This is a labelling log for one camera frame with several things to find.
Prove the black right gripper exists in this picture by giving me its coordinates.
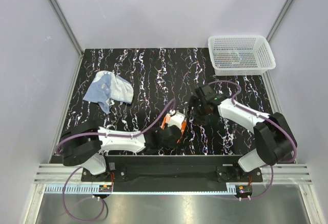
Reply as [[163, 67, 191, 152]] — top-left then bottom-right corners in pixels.
[[184, 95, 210, 126]]

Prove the orange and white towel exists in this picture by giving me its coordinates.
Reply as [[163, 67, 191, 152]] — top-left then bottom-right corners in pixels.
[[160, 111, 187, 147]]

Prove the light blue towel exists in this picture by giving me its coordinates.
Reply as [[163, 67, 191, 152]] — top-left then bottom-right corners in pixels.
[[83, 71, 134, 114]]

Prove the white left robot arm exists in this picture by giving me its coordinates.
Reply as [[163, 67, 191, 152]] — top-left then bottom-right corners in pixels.
[[55, 115, 187, 181]]

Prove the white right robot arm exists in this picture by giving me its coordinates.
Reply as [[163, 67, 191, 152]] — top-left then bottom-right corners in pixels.
[[189, 85, 297, 181]]

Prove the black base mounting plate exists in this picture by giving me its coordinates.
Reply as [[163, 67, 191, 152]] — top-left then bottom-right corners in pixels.
[[81, 155, 263, 183]]

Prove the white plastic basket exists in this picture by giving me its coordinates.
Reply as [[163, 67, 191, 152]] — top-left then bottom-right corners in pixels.
[[208, 35, 276, 76]]

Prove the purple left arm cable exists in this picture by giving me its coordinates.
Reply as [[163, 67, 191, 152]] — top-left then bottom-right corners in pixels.
[[55, 98, 177, 221]]

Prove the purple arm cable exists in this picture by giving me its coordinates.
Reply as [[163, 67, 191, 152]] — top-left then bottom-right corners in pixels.
[[207, 80, 298, 201], [55, 98, 177, 221]]

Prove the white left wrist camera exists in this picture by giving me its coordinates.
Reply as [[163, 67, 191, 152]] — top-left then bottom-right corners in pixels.
[[166, 111, 186, 129]]

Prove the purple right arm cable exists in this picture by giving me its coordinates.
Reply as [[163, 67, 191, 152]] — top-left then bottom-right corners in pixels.
[[207, 80, 298, 201]]

